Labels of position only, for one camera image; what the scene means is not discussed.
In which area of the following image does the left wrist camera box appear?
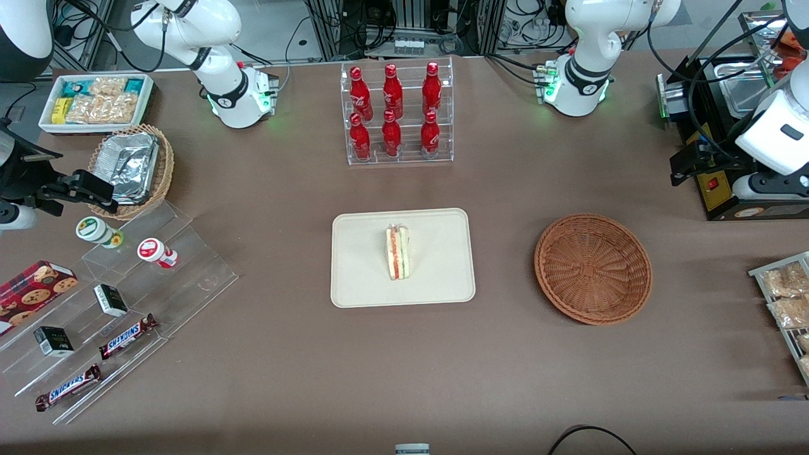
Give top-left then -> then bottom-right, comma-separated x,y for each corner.
733,172 -> 809,202

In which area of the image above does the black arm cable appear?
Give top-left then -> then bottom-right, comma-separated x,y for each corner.
646,0 -> 798,159

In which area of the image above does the red tartan cookie box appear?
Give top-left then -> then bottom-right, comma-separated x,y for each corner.
0,260 -> 80,336

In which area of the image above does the aluminium equipment frame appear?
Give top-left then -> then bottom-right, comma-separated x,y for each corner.
307,0 -> 506,61

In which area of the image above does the clear peanut snack bag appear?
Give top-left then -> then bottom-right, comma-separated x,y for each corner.
88,76 -> 128,97
65,93 -> 139,125

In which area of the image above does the Snickers chocolate bar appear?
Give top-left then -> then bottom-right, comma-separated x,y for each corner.
35,364 -> 103,413
99,313 -> 159,361

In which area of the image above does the clear acrylic stepped display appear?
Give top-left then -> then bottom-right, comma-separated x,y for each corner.
0,260 -> 170,425
81,201 -> 240,342

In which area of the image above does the steel pan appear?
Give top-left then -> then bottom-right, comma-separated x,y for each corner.
713,57 -> 777,119
738,9 -> 798,52

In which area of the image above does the black sealing machine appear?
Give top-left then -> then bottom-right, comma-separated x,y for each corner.
656,54 -> 809,222

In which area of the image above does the cream plastic tray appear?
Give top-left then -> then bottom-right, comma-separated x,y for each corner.
331,208 -> 477,309

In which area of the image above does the brown wicker basket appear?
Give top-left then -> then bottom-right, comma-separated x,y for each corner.
534,213 -> 653,326

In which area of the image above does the white plastic bin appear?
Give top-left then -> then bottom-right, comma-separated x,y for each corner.
39,74 -> 154,135

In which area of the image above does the red lidded cup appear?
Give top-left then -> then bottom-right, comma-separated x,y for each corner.
137,238 -> 179,270

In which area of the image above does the red aluminium cola bottle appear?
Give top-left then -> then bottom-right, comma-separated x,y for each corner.
422,62 -> 442,118
350,112 -> 372,161
420,111 -> 441,159
383,64 -> 404,119
382,110 -> 402,157
350,66 -> 374,121

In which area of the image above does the clear acrylic bottle rack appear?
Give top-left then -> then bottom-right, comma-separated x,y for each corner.
340,57 -> 454,166

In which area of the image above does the triangle sandwich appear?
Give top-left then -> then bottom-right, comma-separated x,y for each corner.
386,223 -> 411,282

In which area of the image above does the green lidded cup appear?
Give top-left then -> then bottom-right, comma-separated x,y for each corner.
76,216 -> 125,249

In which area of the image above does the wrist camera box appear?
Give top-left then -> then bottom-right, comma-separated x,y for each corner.
733,172 -> 809,202
0,202 -> 39,232

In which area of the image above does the light wicker basket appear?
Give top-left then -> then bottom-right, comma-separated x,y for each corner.
87,124 -> 175,221

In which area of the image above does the tray of packaged crackers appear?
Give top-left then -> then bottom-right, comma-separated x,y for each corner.
749,252 -> 809,386

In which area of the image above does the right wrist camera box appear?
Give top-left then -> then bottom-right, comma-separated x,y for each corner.
0,202 -> 39,232

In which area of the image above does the black floor cable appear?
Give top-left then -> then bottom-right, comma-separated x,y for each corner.
547,425 -> 639,455

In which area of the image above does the aluminium foil container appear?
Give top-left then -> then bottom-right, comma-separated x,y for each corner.
95,131 -> 160,204

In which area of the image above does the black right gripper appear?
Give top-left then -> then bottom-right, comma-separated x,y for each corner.
0,144 -> 119,216

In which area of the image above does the small black carton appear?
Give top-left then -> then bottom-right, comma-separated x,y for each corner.
94,284 -> 129,318
33,326 -> 75,358

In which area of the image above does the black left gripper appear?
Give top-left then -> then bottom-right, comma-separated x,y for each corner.
670,142 -> 769,188

